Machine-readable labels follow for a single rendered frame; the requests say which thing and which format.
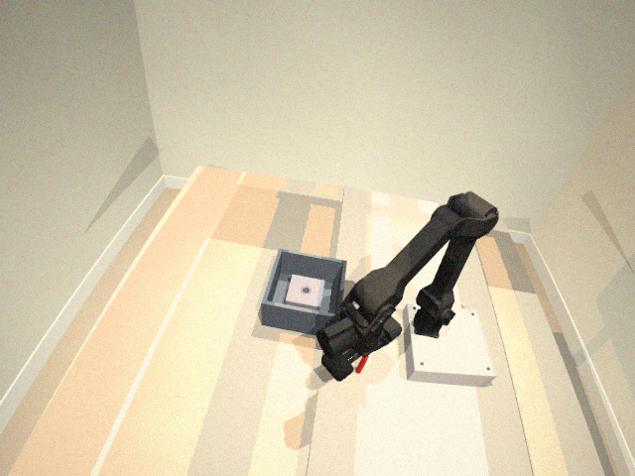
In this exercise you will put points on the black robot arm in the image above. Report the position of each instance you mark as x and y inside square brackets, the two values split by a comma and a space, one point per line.
[465, 218]

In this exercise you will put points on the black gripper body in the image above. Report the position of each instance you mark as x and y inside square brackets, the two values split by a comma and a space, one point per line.
[340, 367]

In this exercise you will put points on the red peg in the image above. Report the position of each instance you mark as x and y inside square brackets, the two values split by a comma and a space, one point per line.
[361, 365]

